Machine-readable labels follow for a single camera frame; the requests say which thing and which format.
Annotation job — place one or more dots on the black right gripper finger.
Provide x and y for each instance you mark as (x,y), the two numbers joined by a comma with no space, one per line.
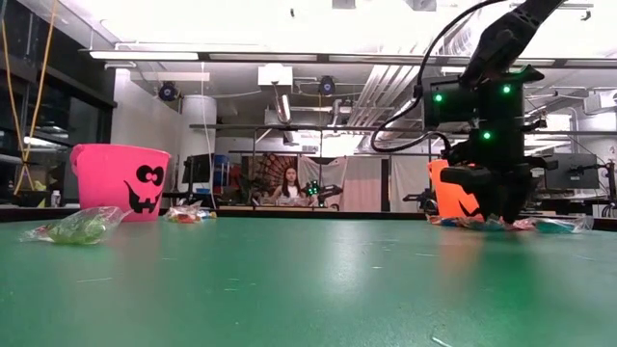
(518,203)
(495,205)

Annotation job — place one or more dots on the person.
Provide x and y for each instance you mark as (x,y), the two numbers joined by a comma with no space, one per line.
(289,188)

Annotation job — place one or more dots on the white ceiling box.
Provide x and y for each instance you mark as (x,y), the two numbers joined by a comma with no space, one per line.
(275,74)

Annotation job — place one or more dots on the green candy clear bag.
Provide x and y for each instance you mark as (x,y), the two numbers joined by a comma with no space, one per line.
(79,227)

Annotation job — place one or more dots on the orange jack-o-lantern bucket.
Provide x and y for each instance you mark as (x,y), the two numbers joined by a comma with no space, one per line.
(448,193)

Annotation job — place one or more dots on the pink halloween face bucket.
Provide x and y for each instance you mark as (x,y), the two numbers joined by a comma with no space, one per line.
(106,193)

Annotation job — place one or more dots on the white cloth curtain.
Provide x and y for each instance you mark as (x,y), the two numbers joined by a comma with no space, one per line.
(366,183)

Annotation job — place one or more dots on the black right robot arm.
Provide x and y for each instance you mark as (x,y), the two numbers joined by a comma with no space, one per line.
(501,43)

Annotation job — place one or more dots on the black aluminium rig frame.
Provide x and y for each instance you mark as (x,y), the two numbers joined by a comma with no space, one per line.
(337,213)

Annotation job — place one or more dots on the silver ceiling duct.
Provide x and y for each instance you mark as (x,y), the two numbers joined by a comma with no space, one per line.
(284,108)

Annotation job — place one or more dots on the teal candy clear wrapper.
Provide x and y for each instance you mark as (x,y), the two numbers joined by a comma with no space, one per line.
(484,224)

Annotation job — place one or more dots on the round black blue reel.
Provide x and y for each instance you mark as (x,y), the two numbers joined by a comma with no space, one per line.
(168,91)
(327,86)

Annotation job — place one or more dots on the black computer monitor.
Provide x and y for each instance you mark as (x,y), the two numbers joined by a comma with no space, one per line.
(571,171)
(196,168)

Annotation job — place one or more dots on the green table mat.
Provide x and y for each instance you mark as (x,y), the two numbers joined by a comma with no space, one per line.
(308,289)

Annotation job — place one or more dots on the blue barrel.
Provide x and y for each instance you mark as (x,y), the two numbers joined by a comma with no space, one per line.
(221,168)

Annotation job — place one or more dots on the white plastic bottle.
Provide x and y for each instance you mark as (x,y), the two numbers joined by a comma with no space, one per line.
(55,198)

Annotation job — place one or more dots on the black metal rack frame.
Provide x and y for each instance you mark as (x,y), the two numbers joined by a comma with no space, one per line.
(337,128)

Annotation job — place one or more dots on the white ceiling pipes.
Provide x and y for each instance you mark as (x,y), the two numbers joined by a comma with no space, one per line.
(385,96)

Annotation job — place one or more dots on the blue candy clear wrapper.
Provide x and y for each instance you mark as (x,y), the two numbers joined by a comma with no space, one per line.
(450,222)

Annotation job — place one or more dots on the black background robot arm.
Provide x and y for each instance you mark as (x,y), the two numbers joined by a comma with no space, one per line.
(417,198)
(323,190)

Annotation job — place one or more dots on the long ceiling light bar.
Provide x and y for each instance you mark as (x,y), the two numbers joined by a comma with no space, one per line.
(265,57)

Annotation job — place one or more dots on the small blue candy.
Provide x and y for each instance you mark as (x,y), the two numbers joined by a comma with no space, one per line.
(208,214)

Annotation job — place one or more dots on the yellow pole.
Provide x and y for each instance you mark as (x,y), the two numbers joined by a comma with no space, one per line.
(10,72)
(40,72)

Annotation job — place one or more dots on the white round pillar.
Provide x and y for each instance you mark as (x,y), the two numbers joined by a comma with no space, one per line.
(196,125)

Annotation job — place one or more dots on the pink candy clear wrapper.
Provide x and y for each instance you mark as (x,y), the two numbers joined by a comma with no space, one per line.
(523,223)

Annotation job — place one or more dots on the round patterned wall hanging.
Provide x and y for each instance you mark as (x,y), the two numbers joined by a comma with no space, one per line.
(272,168)

